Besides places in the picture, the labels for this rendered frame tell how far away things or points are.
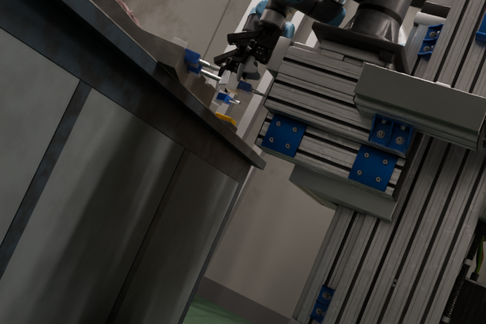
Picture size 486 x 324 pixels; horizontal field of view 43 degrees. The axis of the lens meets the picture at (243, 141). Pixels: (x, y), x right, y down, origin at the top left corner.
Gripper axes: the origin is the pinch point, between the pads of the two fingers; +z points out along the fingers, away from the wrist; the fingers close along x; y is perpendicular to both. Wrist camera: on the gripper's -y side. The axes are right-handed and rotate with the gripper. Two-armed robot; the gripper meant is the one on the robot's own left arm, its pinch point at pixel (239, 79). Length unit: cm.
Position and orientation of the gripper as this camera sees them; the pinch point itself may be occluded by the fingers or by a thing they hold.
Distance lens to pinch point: 200.6
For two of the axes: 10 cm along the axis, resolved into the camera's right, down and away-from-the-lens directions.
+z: -4.0, 9.1, -1.2
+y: 9.0, 3.7, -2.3
